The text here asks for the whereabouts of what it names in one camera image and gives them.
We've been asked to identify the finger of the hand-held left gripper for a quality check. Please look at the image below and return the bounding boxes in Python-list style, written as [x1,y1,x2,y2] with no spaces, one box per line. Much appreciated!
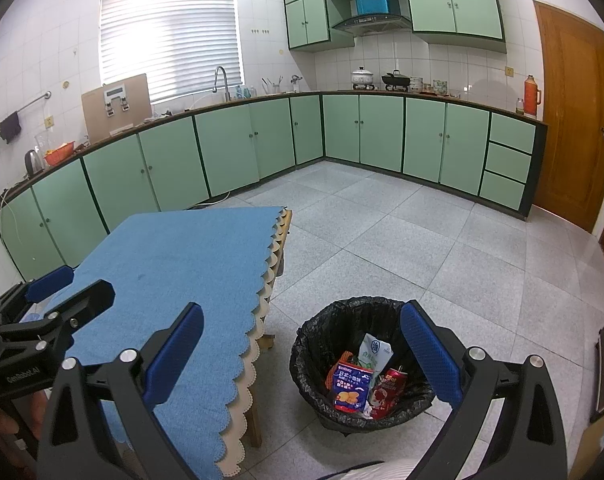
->
[0,265,75,321]
[0,279,117,347]

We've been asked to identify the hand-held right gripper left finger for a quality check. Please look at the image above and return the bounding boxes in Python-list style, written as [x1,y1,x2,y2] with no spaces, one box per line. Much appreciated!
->
[36,302,204,480]

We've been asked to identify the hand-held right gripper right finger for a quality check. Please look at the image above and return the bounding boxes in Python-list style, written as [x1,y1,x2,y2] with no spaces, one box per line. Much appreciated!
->
[401,300,568,480]

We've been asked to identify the red crushed soda can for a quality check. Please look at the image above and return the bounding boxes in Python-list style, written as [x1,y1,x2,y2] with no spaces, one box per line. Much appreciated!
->
[368,366,409,421]

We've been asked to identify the white green salt packet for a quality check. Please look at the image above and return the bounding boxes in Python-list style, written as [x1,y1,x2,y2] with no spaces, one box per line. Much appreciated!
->
[356,332,395,376]

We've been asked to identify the blue snack packet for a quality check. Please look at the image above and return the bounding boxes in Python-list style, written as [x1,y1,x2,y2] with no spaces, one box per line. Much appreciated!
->
[332,359,376,415]

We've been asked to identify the large orange foam net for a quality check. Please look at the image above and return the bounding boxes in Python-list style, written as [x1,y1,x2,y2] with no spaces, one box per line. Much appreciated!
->
[324,350,355,391]

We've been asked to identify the black trash bin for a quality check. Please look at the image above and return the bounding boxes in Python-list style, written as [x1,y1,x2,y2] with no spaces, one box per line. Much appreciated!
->
[289,296,437,435]

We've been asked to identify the person's left hand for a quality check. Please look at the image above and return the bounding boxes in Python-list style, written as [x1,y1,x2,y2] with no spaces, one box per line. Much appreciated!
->
[0,390,48,461]

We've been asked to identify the blue scalloped tablecloth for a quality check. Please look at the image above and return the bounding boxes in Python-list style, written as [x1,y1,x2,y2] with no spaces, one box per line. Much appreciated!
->
[19,205,289,467]

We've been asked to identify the wooden table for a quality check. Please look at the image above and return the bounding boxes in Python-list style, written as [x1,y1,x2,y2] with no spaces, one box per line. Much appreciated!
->
[244,210,293,450]

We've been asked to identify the steel electric kettle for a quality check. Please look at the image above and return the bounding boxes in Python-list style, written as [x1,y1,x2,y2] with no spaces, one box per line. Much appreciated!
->
[23,149,44,177]

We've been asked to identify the orange plastic basin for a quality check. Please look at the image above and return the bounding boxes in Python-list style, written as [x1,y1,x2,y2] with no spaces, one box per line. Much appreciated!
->
[43,141,77,167]

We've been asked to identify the person's striped trouser leg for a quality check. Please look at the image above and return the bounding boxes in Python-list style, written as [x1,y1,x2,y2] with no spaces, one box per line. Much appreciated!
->
[309,457,417,480]

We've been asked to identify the dark towel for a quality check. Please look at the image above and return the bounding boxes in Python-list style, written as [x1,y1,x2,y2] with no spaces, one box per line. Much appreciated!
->
[0,112,23,143]

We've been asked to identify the green base cabinets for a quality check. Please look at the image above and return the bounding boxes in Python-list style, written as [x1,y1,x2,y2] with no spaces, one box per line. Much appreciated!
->
[0,91,548,283]

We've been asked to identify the steel kitchen faucet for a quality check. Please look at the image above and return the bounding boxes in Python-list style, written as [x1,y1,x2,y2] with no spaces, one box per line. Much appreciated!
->
[213,66,231,102]

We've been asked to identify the wooden door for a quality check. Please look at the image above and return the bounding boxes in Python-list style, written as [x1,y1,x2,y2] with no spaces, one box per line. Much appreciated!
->
[532,0,604,235]

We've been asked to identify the white window blind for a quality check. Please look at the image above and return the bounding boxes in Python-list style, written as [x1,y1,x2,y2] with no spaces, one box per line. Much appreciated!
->
[99,0,244,106]

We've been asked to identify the red thermos flask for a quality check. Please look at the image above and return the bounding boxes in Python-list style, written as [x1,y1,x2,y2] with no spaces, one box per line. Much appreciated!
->
[524,74,542,118]

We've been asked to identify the black wok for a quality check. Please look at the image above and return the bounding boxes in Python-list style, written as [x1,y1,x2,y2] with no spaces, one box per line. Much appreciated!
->
[381,70,411,92]

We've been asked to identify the black range hood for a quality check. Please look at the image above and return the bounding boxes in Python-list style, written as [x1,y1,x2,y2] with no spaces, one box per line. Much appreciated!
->
[331,14,413,37]

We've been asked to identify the blue box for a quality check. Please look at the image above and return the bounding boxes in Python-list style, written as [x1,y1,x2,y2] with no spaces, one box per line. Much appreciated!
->
[354,0,397,16]

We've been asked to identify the steel towel rail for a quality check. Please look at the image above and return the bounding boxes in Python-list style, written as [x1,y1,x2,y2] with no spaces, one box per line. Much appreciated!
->
[0,91,53,128]

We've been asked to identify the green wall cabinets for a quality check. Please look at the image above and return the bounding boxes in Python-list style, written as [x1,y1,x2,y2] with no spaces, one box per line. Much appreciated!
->
[282,0,507,54]

